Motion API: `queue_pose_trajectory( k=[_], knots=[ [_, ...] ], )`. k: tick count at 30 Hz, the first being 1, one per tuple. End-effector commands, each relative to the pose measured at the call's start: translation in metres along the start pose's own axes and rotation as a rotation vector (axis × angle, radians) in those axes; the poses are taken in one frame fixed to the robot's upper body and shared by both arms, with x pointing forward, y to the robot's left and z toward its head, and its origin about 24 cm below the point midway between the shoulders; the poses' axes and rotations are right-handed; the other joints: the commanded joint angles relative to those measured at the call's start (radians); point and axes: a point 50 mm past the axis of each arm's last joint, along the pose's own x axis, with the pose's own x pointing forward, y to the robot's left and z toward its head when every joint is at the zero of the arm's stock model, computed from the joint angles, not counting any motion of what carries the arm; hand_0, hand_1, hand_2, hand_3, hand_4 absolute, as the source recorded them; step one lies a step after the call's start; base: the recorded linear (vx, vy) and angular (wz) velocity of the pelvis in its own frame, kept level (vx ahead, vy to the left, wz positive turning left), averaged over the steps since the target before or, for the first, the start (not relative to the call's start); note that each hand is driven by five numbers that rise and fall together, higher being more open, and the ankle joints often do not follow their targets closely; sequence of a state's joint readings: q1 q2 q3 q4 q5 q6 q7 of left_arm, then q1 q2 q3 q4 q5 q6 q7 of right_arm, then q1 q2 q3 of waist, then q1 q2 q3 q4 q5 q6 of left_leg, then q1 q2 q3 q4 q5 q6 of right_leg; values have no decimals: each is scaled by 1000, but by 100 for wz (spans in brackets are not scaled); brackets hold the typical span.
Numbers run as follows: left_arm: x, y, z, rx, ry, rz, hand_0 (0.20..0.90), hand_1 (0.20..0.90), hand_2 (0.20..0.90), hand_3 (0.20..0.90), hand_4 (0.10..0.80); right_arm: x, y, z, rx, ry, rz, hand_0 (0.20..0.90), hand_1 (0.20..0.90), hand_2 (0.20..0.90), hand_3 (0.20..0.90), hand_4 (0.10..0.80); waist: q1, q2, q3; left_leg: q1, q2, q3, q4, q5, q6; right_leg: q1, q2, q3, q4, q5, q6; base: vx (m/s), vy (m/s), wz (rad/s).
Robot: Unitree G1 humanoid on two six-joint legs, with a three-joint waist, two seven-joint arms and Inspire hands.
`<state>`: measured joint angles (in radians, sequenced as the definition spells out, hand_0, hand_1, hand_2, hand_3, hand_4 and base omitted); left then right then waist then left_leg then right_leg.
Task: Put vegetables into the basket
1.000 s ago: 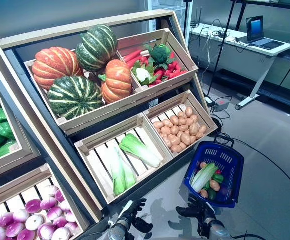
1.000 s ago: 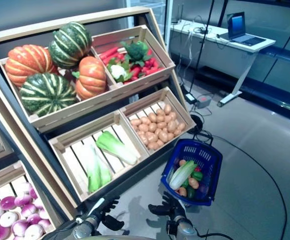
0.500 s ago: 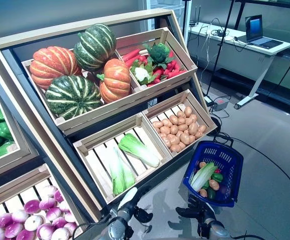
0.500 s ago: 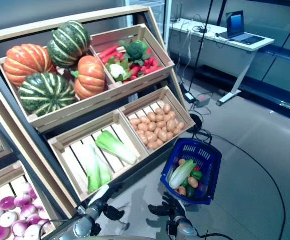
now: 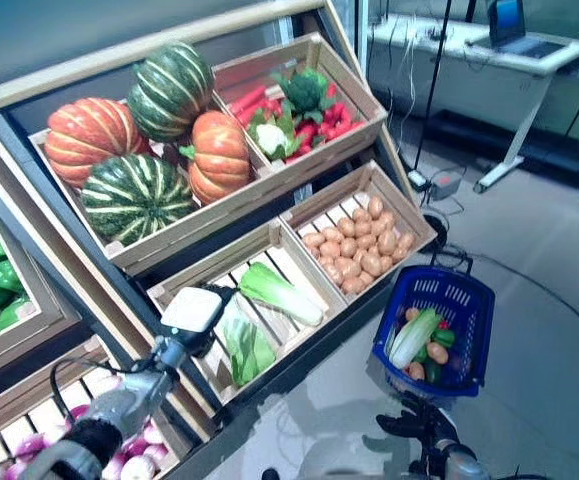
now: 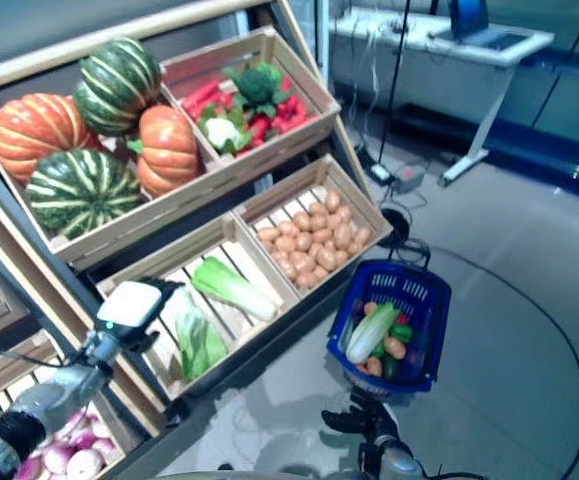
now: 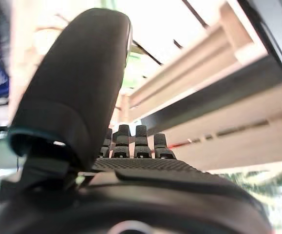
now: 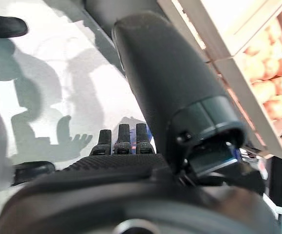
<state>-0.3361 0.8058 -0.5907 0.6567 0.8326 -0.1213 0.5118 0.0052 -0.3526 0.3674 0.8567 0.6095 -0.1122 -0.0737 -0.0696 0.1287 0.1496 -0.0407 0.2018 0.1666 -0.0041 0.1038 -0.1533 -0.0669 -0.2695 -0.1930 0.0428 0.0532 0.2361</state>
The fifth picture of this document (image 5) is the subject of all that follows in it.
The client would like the robot left hand white-backed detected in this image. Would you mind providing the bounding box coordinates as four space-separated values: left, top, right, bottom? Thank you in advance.
160 283 241 359

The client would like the blue plastic shopping basket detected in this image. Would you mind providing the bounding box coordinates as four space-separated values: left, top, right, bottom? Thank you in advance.
371 264 496 399

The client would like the orange carrot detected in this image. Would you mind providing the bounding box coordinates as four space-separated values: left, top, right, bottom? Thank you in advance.
236 98 283 127
228 85 270 115

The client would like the white cauliflower with leaves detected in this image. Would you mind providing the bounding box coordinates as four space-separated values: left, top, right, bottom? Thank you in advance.
246 106 304 162

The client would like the large orange pumpkin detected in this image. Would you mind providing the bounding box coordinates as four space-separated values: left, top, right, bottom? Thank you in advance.
43 97 146 190

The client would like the black floor device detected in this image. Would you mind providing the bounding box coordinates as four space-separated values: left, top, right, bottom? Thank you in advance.
407 169 433 194

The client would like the black tripod pole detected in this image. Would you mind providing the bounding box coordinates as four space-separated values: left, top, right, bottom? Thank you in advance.
413 0 454 172

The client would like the wooden carrot pepper crate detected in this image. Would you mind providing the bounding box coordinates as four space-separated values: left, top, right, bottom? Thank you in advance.
211 32 389 179

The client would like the green broccoli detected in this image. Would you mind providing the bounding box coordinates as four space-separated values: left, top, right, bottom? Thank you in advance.
272 67 336 125

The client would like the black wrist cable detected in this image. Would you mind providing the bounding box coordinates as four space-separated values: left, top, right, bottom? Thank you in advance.
49 356 170 427

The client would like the napa cabbage white green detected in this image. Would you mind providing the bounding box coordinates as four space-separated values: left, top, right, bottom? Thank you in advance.
388 308 443 371
238 261 326 328

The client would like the green bok choy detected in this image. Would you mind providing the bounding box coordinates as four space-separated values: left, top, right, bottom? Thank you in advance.
221 307 278 388

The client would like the robot right hand black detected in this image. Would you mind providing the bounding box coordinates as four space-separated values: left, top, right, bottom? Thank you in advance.
362 391 465 466

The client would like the small orange pumpkin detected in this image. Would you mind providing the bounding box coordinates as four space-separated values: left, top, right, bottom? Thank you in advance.
178 110 252 206

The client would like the green striped pumpkin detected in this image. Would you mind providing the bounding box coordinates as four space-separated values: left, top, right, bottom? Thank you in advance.
127 42 216 144
79 153 198 247

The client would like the grey power adapter box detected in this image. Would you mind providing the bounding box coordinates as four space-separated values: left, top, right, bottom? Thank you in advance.
430 171 463 200

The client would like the wooden pumpkin crate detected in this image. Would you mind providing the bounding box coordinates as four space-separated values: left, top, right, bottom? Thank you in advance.
27 94 290 277

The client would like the wooden display rack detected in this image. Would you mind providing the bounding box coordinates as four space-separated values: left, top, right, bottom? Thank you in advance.
0 0 439 480

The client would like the wooden potato crate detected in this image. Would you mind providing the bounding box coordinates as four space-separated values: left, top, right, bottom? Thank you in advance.
278 159 439 306

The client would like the wooden green pepper crate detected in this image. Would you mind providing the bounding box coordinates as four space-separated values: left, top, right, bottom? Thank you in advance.
0 179 83 387

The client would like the open laptop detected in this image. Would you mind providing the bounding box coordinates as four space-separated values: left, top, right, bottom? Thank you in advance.
471 0 568 59

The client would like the white office desk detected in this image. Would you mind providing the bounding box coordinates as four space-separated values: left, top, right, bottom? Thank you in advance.
368 12 579 195

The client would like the red bell pepper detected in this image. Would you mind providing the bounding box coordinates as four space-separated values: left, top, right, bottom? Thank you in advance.
318 119 366 145
325 101 354 127
295 122 321 154

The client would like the black floor cable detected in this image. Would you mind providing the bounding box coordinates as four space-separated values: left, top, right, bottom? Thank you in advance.
421 212 579 351

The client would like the wooden cabbage crate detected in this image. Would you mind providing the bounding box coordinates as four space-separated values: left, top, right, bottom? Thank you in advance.
146 217 349 407

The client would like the wooden onion crate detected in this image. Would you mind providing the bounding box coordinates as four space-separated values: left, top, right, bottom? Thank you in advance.
0 339 195 480

